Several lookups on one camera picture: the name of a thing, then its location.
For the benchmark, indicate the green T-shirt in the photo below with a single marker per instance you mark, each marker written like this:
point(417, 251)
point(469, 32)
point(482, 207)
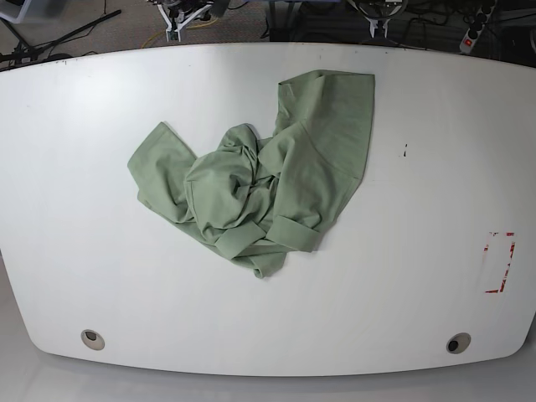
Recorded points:
point(252, 201)

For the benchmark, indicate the left table grommet hole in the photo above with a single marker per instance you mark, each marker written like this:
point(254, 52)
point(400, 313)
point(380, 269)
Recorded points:
point(92, 340)

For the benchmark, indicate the table grommet hole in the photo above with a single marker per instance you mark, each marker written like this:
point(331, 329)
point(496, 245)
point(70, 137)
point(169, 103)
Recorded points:
point(458, 343)
point(92, 340)

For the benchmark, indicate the red tape rectangle marking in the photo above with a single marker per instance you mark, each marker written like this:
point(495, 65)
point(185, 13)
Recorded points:
point(496, 261)

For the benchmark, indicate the right table grommet hole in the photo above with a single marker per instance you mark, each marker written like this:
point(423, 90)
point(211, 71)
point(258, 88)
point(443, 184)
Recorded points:
point(458, 343)

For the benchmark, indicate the white power strip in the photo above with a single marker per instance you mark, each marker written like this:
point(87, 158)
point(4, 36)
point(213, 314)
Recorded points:
point(475, 29)

